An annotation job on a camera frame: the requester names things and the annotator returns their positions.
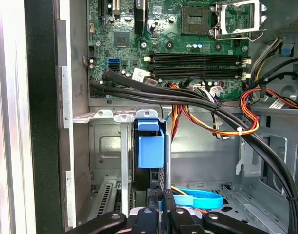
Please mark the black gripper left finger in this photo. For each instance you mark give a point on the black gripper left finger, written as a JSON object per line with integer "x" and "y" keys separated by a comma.
{"x": 144, "y": 221}

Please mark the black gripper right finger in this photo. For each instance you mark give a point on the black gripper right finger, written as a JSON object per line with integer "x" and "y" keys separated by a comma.
{"x": 183, "y": 221}

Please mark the hard disk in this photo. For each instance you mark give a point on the hard disk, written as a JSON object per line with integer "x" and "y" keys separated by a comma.
{"x": 150, "y": 151}

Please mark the metal disk bay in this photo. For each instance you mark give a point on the metal disk bay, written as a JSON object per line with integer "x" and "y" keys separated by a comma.
{"x": 124, "y": 158}

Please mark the black PC case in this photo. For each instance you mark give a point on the black PC case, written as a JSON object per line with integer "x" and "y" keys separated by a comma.
{"x": 42, "y": 122}

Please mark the black RAM slot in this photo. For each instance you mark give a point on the black RAM slot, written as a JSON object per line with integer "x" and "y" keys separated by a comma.
{"x": 195, "y": 56}
{"x": 195, "y": 71}

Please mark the green motherboard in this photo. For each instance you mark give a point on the green motherboard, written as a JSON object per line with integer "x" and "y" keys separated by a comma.
{"x": 129, "y": 56}

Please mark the black graphics card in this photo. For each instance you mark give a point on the black graphics card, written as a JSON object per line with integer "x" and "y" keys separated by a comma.
{"x": 140, "y": 19}

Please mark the CPU socket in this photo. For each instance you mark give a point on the CPU socket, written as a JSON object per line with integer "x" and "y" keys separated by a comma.
{"x": 195, "y": 19}

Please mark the black expansion slot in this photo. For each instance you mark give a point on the black expansion slot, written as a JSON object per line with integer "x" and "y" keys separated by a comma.
{"x": 102, "y": 9}

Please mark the cream expansion slot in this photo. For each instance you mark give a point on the cream expansion slot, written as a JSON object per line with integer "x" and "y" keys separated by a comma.
{"x": 116, "y": 6}

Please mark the metal socket cover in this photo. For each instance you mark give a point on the metal socket cover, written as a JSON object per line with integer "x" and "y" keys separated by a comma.
{"x": 256, "y": 17}

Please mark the socket locking lever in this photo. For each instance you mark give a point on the socket locking lever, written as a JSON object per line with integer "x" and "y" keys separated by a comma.
{"x": 264, "y": 17}

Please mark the grey power supply unit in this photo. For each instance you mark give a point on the grey power supply unit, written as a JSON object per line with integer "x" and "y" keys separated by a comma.
{"x": 285, "y": 12}

